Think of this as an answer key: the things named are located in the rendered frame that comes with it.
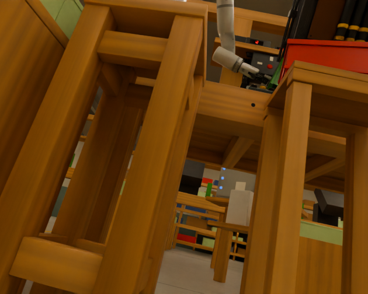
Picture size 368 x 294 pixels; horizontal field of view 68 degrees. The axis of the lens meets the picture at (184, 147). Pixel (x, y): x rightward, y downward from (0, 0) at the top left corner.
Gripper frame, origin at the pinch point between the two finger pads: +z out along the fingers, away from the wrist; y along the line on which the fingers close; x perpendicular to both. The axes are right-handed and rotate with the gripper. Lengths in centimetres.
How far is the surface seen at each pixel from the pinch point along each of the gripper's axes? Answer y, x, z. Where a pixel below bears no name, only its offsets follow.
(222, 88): -53, 1, -13
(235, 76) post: 24.9, 10.8, -17.1
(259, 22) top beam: 61, -22, -24
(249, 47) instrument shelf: 27.3, -8.2, -18.2
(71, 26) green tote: -78, 1, -64
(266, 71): 21.5, -1.4, -1.4
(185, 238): 417, 550, 49
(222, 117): -61, 9, -7
